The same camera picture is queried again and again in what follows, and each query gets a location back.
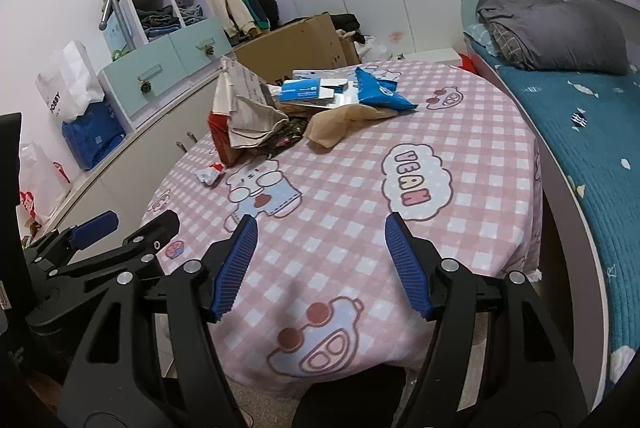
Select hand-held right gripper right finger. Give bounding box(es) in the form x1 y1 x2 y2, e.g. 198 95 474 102
384 211 589 428

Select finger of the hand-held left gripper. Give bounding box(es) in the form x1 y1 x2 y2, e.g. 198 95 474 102
22 210 121 279
30 209 181 309

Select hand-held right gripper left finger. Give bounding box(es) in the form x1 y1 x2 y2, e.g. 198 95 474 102
60 214 259 428

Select small red white wrapper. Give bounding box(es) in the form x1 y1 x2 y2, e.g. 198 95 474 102
196 162 227 187

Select red box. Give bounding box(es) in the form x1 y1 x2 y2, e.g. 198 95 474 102
208 110 242 167

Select dark patterned packet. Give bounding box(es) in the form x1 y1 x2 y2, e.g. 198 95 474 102
260 117 309 159

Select red and white paper bag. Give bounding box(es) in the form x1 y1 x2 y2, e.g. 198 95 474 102
215 55 291 152

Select beige cloth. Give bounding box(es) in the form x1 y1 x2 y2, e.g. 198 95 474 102
304 102 401 149

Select blue white medicine box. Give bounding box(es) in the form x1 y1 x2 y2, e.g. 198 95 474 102
277 78 358 109

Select red white plastic bag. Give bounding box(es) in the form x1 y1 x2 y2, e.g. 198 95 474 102
19 142 72 235

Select white curved cabinet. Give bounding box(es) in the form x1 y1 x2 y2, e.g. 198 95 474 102
47 66 237 261

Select pink checked printed tablecloth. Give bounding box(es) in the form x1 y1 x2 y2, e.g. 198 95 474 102
141 60 543 381

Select blue plastic bag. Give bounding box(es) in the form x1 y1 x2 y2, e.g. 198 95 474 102
61 100 126 171

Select teal drawer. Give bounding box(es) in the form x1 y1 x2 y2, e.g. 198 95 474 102
167 14 234 77
99 49 177 117

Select pale teal box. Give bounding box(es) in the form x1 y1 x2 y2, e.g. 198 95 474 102
102 14 134 54

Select teal quilted bed cover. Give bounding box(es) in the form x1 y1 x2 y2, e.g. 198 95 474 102
462 22 640 391

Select white platform step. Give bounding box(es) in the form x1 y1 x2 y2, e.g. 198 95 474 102
396 47 462 66

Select folded jeans stack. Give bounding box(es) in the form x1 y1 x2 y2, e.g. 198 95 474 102
139 4 184 40

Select folded blue clothes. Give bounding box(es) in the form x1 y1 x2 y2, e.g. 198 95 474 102
180 4 207 27

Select large cardboard box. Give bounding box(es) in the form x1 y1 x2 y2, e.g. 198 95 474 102
232 12 362 86

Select blue checked pillowcase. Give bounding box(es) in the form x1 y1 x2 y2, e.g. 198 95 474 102
465 23 502 58

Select black clothing pile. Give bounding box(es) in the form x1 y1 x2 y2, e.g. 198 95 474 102
330 13 369 44

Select grey quilt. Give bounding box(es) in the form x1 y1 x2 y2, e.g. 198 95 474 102
475 0 630 76

